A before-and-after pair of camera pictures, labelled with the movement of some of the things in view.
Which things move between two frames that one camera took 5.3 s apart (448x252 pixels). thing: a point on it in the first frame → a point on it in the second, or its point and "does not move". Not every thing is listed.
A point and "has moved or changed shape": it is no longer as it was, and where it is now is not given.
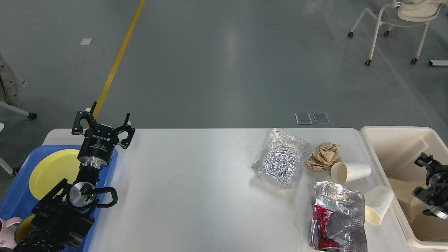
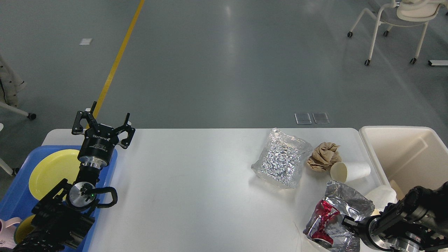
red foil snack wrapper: (338, 223) has moved or changed shape
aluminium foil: (280, 162) does not move
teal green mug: (21, 227) does not move
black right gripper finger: (428, 161) → (349, 222)
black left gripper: (99, 141) does not move
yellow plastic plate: (51, 169) does not move
